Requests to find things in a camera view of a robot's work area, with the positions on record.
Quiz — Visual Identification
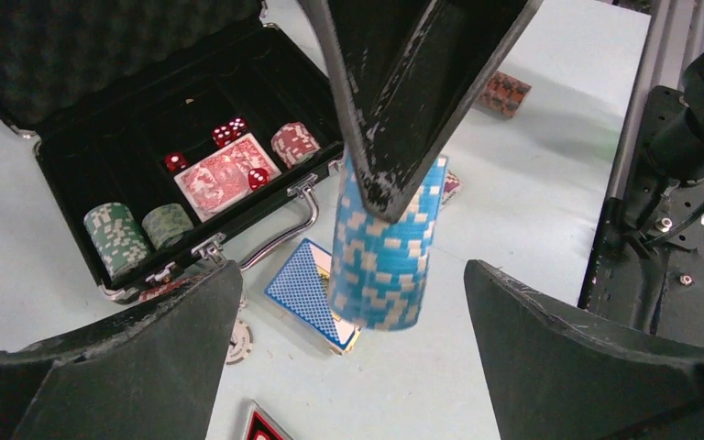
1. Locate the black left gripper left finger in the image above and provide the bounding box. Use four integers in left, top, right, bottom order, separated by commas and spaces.
0, 262, 243, 439

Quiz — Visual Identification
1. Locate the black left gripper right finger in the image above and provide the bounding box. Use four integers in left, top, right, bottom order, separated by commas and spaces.
464, 260, 704, 439

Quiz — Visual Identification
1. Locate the blue poker chip stack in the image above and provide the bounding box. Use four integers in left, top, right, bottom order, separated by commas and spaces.
328, 156, 448, 332

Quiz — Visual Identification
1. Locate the orange brown chip stack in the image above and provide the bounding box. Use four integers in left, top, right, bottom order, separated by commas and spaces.
478, 71, 532, 118

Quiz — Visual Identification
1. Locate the black poker set case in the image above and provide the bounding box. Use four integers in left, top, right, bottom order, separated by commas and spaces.
0, 1, 343, 303

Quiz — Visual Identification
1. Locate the white dealer button chip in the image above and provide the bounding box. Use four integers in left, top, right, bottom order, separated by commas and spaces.
225, 319, 254, 365

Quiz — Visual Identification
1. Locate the black red triangular button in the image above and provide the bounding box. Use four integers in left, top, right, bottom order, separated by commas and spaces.
241, 400, 293, 440

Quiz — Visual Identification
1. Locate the tall green chip stack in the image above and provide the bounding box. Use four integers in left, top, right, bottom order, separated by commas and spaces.
83, 202, 152, 281

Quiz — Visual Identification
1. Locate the short green chip stack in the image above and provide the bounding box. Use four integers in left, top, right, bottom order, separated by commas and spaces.
141, 203, 194, 250

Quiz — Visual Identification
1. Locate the blue playing card deck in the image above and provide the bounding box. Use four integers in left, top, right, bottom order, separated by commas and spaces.
264, 238, 361, 355

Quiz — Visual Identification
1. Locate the red playing card deck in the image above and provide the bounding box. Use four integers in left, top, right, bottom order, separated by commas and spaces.
174, 134, 281, 222

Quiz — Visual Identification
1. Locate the red die in case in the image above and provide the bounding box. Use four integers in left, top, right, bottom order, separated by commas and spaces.
164, 152, 189, 173

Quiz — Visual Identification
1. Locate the red die on cards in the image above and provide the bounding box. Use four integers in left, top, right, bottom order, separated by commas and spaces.
247, 168, 270, 191

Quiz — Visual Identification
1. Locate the red die pair left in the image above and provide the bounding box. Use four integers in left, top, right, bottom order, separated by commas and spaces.
212, 125, 237, 149

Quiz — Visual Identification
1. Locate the red die pair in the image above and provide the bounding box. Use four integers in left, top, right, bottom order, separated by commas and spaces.
225, 117, 249, 139
212, 125, 237, 149

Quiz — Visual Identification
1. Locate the red die pair right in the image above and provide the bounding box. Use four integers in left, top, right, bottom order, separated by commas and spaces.
225, 117, 249, 139

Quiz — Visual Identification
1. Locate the red chip stack in case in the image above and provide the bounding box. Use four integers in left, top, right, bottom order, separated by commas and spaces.
270, 122, 321, 168

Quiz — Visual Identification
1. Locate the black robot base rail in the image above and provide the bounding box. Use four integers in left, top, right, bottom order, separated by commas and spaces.
578, 86, 704, 347

